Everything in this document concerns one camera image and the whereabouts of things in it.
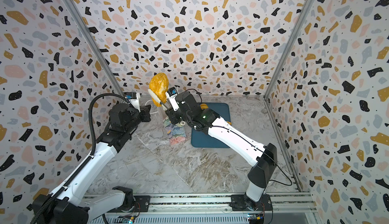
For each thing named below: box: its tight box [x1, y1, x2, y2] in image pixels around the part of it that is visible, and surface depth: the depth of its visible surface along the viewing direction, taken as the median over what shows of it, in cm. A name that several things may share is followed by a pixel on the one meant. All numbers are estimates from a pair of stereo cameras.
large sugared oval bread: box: [147, 72, 170, 107], surface depth 73 cm
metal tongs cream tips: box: [147, 88, 172, 110], surface depth 71 cm
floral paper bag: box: [156, 105, 187, 145], surface depth 90 cm
